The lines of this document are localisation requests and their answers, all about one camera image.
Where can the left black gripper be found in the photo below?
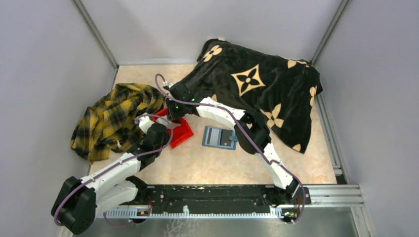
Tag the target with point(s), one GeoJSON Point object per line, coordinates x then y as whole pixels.
{"type": "Point", "coordinates": [165, 138]}

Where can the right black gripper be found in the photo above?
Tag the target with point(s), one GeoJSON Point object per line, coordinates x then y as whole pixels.
{"type": "Point", "coordinates": [172, 115]}

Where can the red plastic bin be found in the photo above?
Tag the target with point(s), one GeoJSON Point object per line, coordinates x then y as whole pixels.
{"type": "Point", "coordinates": [180, 128]}

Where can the silver magnetic stripe card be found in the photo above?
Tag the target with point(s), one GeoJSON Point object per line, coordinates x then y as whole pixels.
{"type": "Point", "coordinates": [211, 136]}

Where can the blue card holder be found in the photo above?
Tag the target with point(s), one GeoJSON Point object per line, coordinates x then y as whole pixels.
{"type": "Point", "coordinates": [219, 138]}

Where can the black VIP card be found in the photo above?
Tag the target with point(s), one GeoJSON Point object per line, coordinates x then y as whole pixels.
{"type": "Point", "coordinates": [226, 138]}

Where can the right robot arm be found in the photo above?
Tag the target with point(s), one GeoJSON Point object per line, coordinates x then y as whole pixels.
{"type": "Point", "coordinates": [252, 133]}

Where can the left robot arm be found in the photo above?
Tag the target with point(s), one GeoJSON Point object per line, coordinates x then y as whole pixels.
{"type": "Point", "coordinates": [80, 201]}

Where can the yellow plaid shirt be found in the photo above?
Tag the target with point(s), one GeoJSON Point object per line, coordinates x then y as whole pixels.
{"type": "Point", "coordinates": [109, 124]}

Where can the black floral blanket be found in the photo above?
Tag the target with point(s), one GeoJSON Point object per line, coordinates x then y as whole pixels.
{"type": "Point", "coordinates": [283, 90]}

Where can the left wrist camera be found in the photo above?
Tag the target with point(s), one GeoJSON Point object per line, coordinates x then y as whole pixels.
{"type": "Point", "coordinates": [144, 122]}

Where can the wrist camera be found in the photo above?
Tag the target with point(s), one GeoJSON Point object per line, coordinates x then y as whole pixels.
{"type": "Point", "coordinates": [167, 85]}
{"type": "Point", "coordinates": [144, 122]}

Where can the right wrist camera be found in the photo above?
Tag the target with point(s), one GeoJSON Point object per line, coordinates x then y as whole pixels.
{"type": "Point", "coordinates": [167, 85]}

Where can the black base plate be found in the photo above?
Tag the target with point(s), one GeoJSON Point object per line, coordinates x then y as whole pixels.
{"type": "Point", "coordinates": [210, 199]}

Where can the aluminium front rail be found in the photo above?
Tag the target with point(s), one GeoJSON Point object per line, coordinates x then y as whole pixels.
{"type": "Point", "coordinates": [322, 196]}

